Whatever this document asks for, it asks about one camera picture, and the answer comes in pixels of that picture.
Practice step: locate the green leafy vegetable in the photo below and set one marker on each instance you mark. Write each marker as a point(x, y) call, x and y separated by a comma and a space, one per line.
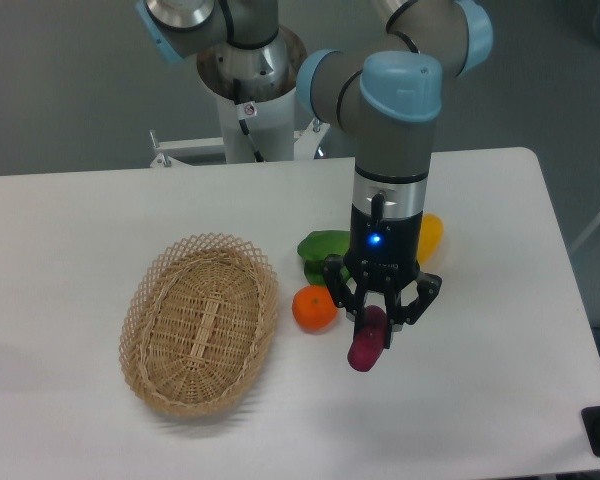
point(316, 247)

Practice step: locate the white metal base frame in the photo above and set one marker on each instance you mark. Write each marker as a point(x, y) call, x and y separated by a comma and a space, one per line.
point(167, 154)

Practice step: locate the purple sweet potato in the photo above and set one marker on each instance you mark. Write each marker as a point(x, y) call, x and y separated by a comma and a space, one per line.
point(368, 344)

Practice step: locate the woven wicker basket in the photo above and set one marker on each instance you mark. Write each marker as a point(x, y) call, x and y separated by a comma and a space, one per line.
point(199, 327)

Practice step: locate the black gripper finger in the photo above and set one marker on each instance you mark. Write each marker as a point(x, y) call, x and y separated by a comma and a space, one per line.
point(353, 302)
point(427, 288)

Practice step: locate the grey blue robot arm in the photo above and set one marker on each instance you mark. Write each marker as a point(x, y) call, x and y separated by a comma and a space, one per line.
point(387, 96)

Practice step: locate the yellow bell pepper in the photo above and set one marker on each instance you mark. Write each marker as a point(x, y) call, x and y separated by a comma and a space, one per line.
point(431, 234)

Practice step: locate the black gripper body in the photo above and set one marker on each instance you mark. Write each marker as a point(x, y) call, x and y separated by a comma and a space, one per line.
point(384, 249)

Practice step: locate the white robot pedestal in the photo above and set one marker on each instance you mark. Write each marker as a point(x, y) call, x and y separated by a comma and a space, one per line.
point(255, 96)

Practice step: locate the orange tangerine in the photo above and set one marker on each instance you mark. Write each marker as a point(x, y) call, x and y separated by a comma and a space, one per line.
point(313, 308)

